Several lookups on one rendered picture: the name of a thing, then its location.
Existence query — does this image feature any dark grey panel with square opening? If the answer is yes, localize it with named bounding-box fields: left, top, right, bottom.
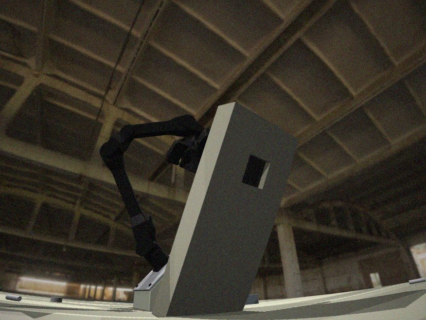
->
left=152, top=102, right=299, bottom=316

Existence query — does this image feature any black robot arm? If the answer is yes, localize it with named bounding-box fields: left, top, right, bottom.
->
left=100, top=114, right=210, bottom=272

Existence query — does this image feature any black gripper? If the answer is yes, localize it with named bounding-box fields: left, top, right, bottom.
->
left=166, top=139, right=204, bottom=174

